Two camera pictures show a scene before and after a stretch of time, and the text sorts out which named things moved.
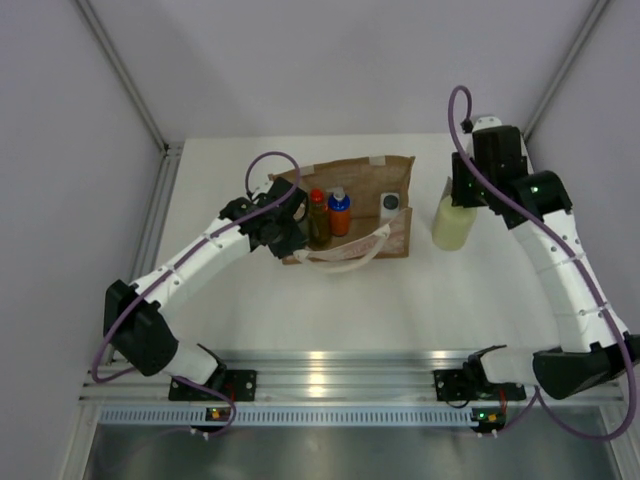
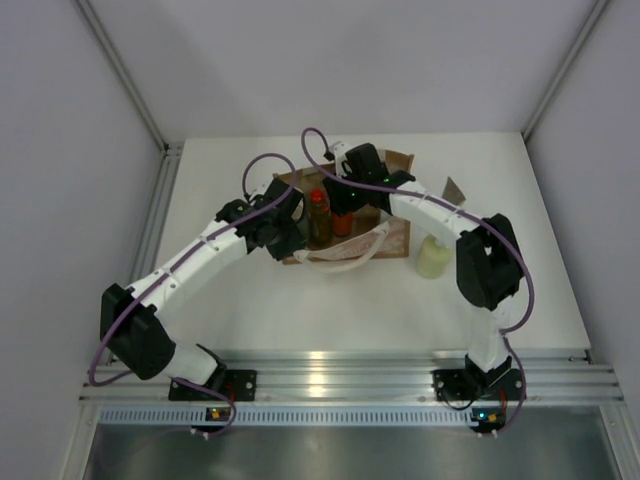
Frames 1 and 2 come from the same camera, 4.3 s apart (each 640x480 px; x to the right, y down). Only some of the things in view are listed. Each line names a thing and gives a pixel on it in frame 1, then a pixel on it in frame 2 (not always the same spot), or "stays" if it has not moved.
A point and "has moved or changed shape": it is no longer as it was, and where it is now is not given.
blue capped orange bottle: (340, 216) stays
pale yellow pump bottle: (452, 225) has moved or changed shape
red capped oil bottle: (319, 220) stays
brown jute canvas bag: (364, 181) stays
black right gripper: (460, 196) → (339, 204)
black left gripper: (296, 242) stays
